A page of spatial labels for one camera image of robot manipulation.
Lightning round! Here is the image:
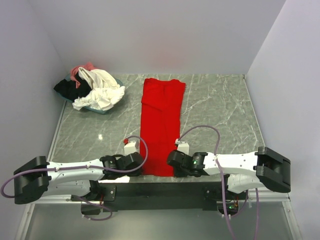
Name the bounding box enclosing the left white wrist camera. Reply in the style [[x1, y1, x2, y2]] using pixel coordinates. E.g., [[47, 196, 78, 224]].
[[123, 138, 139, 156]]

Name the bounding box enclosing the black t shirt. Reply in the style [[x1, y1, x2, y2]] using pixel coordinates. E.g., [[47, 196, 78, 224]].
[[53, 73, 92, 102]]

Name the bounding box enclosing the teal laundry basket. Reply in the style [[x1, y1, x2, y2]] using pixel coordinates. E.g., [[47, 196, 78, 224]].
[[56, 78, 126, 115]]

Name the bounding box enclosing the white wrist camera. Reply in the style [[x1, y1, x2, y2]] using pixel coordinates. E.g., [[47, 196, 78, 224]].
[[123, 138, 139, 156], [175, 138, 190, 155]]

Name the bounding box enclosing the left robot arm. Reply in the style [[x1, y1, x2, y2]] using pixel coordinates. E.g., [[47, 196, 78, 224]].
[[13, 152, 144, 205]]

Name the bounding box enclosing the pink t shirt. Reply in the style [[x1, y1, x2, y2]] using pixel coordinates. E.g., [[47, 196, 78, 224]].
[[69, 62, 96, 82]]

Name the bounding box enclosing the white t shirt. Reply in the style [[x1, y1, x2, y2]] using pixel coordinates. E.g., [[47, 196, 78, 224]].
[[77, 66, 120, 101]]

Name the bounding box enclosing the black base crossbar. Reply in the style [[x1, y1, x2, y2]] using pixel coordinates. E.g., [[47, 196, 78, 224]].
[[69, 181, 226, 213]]

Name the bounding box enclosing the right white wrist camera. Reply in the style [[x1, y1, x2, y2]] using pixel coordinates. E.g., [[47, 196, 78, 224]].
[[175, 138, 190, 155]]

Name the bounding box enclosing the aluminium frame rail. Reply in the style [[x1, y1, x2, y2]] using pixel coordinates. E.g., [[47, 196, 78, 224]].
[[18, 199, 303, 240]]

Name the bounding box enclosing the red t shirt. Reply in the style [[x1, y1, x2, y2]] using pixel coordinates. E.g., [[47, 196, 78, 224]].
[[140, 78, 186, 177]]

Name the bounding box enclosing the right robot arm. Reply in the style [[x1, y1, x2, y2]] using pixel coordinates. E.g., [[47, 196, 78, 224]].
[[167, 146, 291, 200]]

